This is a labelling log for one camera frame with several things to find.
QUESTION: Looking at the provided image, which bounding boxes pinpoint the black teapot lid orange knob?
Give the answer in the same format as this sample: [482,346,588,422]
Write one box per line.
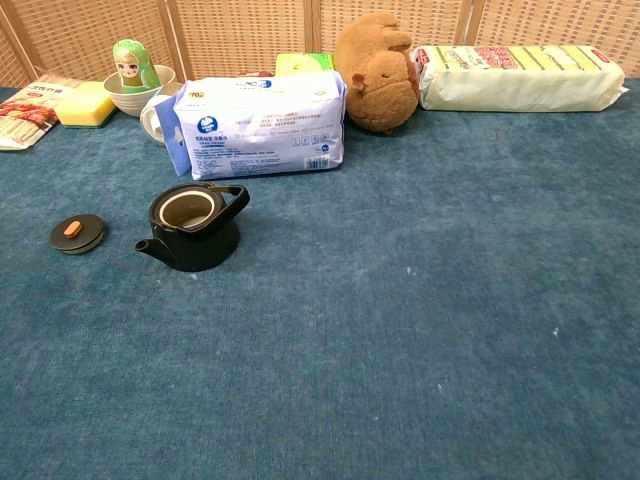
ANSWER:
[48,213,107,256]

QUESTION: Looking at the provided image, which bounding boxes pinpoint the blue table cloth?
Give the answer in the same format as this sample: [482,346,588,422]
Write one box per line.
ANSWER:
[0,77,640,480]

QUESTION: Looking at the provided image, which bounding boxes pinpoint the white blue tissue pack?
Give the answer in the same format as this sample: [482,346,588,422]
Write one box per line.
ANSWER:
[154,69,349,181]

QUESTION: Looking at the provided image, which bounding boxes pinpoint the brown capybara plush toy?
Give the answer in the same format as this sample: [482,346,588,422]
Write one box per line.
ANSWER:
[333,12,421,136]

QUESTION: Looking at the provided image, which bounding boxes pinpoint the green tissue box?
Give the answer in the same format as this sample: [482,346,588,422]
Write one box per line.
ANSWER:
[275,51,336,77]

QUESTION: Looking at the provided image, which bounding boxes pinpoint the rattan folding screen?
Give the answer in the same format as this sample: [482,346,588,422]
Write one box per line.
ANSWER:
[0,0,640,89]

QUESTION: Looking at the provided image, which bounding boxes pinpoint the white ceramic bowl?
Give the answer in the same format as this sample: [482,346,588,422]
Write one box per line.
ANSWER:
[103,64,177,119]

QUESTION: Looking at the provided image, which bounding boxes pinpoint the yellow scouring sponge multipack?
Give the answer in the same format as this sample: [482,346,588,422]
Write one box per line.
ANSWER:
[410,43,630,113]

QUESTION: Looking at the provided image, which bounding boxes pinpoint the green nesting doll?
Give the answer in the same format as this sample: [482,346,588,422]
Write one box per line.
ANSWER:
[111,38,162,95]

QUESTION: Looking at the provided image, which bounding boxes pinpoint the yellow green sponge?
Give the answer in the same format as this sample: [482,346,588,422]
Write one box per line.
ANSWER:
[53,81,119,130]

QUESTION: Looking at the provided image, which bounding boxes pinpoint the red white food packet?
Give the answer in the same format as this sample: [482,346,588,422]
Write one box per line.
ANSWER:
[0,73,84,151]

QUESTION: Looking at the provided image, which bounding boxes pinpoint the black teapot with handle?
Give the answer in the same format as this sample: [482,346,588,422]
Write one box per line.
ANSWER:
[134,182,251,273]

